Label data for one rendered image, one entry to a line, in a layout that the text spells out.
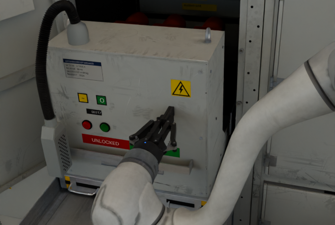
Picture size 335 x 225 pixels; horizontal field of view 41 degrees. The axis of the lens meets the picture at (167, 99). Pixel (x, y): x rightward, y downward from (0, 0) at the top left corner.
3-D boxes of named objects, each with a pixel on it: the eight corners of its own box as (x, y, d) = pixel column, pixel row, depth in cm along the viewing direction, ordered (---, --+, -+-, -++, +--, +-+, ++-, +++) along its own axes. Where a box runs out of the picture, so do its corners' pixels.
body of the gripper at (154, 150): (127, 170, 110) (140, 149, 118) (160, 176, 108) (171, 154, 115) (124, 146, 106) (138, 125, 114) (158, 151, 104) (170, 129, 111)
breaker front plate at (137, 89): (206, 203, 139) (206, 65, 115) (66, 178, 152) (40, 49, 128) (207, 201, 140) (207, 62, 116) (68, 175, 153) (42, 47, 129)
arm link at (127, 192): (103, 168, 104) (138, 208, 107) (71, 215, 91) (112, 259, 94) (135, 151, 98) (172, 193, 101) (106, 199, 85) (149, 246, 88)
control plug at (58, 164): (62, 178, 138) (52, 131, 129) (48, 176, 139) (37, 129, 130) (74, 163, 144) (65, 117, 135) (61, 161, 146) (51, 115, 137)
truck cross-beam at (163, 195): (214, 216, 140) (214, 202, 137) (61, 187, 155) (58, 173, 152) (218, 205, 144) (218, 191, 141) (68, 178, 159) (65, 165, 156)
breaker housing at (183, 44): (208, 202, 140) (209, 61, 115) (66, 176, 153) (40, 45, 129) (236, 116, 181) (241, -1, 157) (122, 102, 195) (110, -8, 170)
